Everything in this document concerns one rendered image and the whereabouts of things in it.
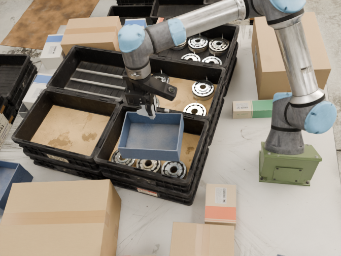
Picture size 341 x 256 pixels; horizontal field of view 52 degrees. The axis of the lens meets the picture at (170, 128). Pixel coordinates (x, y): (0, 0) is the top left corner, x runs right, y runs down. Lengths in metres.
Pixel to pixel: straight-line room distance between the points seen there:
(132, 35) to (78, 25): 1.19
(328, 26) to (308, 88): 2.18
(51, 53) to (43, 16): 1.80
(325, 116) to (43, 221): 1.06
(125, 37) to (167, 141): 0.42
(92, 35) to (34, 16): 1.98
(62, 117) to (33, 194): 0.43
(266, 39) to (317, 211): 0.83
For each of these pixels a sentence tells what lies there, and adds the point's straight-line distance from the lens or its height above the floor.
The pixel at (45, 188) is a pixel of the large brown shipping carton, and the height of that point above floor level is 0.90.
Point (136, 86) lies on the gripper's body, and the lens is 1.11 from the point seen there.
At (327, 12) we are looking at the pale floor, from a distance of 3.53.
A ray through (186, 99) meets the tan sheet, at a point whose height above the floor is 0.83.
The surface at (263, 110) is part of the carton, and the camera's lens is 1.68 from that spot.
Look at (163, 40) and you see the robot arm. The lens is 1.01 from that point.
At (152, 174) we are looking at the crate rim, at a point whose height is 0.93.
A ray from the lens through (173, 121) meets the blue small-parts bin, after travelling 1.23.
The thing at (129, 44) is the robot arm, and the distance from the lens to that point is 0.97.
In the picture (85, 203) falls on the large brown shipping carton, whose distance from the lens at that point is 1.37.
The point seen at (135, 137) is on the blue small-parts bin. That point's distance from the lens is 1.24.
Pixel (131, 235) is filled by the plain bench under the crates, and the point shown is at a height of 0.70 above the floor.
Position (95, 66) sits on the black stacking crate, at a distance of 1.89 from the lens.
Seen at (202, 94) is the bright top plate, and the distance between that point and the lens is 1.61.
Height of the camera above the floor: 2.08
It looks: 54 degrees down
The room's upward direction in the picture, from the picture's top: 11 degrees counter-clockwise
